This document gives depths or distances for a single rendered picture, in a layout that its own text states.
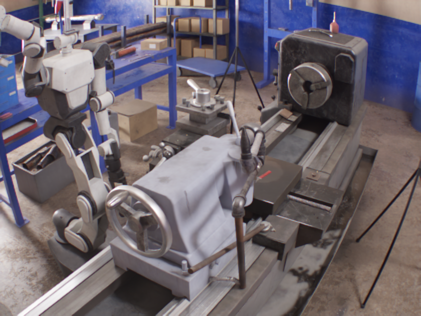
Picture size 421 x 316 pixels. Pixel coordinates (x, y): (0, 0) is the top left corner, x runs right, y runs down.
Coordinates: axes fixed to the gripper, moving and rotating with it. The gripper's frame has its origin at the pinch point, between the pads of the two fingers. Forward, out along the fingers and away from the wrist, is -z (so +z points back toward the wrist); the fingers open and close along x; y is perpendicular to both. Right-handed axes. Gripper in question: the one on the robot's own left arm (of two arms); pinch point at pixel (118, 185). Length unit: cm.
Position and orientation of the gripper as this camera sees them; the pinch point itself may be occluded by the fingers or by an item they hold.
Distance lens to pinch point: 227.9
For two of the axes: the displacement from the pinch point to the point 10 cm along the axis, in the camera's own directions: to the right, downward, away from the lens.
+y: 5.4, -4.0, 7.4
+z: -1.7, -9.2, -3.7
